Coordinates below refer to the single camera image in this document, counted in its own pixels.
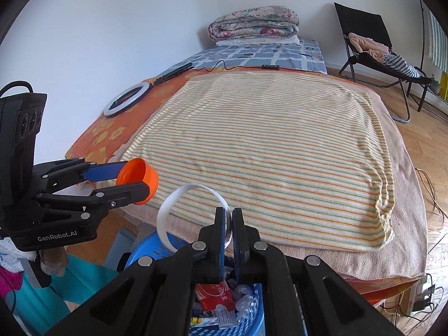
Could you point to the black folding chair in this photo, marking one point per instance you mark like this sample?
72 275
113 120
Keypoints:
360 21

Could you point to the orange plastic cap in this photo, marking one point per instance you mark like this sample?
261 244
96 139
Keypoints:
147 178

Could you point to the orange floral bed sheet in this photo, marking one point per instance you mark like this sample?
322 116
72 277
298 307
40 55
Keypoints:
94 133

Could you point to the red cardboard box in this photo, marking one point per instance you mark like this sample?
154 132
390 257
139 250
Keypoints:
213 295

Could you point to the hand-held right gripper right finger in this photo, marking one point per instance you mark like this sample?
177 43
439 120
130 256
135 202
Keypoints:
237 245

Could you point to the striped garment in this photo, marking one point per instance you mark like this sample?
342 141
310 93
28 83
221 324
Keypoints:
402 64

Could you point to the person's left hand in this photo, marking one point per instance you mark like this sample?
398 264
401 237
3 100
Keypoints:
54 260

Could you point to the person's leg in teal pants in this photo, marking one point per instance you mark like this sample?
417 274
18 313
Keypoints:
84 280

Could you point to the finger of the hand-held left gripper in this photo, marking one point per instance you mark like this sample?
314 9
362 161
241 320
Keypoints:
122 194
105 170

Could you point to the striped curtain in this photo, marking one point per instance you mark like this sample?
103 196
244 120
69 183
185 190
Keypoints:
437 38

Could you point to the striped cream blanket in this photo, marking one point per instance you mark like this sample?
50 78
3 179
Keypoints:
273 154

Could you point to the black folded tripod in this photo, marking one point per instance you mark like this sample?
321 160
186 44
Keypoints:
173 72

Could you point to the folded floral quilt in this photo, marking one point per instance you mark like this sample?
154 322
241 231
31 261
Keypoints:
253 22

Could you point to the blue plaid bed sheet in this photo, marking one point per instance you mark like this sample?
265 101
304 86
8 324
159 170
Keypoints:
252 54

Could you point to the beige blanket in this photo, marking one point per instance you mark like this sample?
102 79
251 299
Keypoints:
402 245

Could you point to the black inline remote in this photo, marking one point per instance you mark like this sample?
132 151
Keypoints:
270 67

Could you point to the white power strip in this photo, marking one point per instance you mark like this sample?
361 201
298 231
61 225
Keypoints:
423 292

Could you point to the beige garment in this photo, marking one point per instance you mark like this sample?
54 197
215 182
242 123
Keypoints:
367 45

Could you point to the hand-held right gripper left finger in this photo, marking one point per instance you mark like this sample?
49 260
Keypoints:
221 241

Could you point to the blue plastic basket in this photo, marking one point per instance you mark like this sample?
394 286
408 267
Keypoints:
154 248

